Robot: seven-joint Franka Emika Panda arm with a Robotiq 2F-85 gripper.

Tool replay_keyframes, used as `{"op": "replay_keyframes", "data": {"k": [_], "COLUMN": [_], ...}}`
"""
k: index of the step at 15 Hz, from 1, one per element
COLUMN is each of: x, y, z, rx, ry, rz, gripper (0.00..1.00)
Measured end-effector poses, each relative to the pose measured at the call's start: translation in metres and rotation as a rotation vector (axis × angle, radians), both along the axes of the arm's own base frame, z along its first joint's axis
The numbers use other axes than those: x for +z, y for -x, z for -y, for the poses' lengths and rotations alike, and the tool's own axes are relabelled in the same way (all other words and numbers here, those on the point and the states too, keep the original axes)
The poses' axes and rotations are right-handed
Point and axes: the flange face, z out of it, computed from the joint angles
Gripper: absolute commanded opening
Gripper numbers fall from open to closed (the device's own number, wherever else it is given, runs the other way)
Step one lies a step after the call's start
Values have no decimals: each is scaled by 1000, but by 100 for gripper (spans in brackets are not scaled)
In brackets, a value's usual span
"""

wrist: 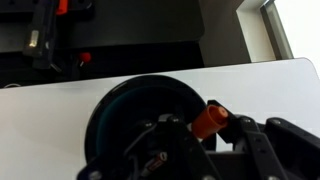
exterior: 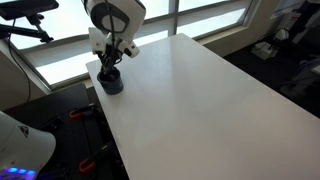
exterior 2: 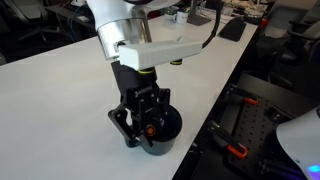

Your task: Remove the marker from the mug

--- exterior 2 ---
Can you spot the small white device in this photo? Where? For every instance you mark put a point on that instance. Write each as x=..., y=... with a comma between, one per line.
x=78, y=2

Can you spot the white printed coffee mug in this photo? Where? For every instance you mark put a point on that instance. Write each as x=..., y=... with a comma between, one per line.
x=182, y=17

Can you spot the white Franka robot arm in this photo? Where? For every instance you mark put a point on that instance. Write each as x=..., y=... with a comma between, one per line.
x=110, y=13

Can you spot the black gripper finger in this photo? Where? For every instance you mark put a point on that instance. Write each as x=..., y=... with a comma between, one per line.
x=163, y=103
x=121, y=116

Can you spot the orange capped dry-erase marker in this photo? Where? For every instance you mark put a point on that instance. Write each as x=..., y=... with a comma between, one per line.
x=150, y=130

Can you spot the grey mesh office chair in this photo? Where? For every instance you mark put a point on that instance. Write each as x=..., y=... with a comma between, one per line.
x=30, y=10

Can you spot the white robot base blue light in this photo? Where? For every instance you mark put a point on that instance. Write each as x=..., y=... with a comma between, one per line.
x=300, y=140

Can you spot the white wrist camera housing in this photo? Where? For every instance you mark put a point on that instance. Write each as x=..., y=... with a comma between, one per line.
x=160, y=53

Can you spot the light grey office chair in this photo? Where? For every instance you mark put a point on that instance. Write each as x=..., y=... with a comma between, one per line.
x=283, y=16

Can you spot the black armrest office chair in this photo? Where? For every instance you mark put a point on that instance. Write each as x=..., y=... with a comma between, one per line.
x=300, y=35

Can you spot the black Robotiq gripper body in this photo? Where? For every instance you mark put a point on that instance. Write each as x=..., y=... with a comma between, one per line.
x=136, y=85

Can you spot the grey monitor stand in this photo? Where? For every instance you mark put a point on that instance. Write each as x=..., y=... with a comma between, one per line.
x=196, y=19

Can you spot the dark teal speckled mug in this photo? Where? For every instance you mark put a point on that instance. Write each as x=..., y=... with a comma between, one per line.
x=160, y=148

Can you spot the black perforated mounting board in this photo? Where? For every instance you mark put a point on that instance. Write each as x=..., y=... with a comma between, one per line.
x=253, y=126

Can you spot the black keyboard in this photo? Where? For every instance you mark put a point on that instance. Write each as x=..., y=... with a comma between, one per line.
x=233, y=30

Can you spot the green ceramic bowl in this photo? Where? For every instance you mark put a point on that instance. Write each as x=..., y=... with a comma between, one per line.
x=170, y=15

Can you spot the black cluttered desk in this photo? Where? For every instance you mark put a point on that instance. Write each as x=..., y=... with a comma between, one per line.
x=66, y=13

